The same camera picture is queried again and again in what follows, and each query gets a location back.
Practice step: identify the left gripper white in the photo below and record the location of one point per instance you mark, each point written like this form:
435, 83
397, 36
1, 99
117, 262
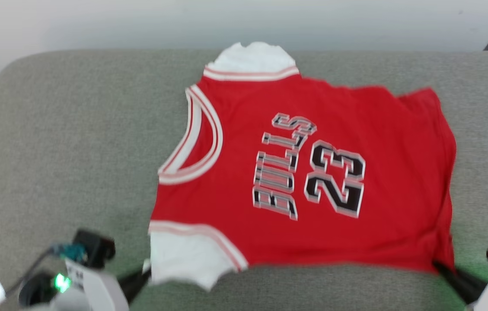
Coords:
101, 289

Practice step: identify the red Bulls 23 jersey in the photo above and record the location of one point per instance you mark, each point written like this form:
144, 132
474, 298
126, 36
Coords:
313, 172

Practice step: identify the grey fabric sofa cushion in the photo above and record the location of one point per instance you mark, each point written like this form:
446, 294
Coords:
75, 151

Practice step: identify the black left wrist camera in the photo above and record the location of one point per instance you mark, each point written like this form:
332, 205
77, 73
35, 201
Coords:
94, 248

